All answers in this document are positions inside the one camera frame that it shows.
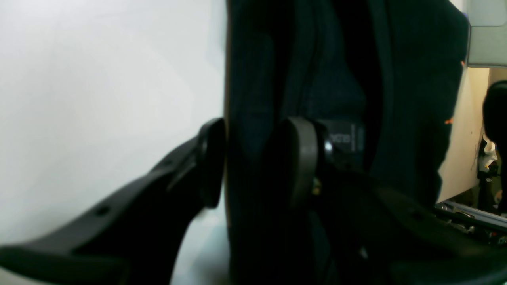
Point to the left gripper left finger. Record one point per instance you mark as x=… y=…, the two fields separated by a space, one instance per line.
x=133 y=236

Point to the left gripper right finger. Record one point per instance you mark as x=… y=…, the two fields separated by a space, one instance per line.
x=377 y=235

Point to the black T-shirt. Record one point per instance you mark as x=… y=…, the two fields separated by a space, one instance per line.
x=381 y=75

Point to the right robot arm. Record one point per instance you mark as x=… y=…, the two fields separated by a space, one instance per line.
x=495 y=129

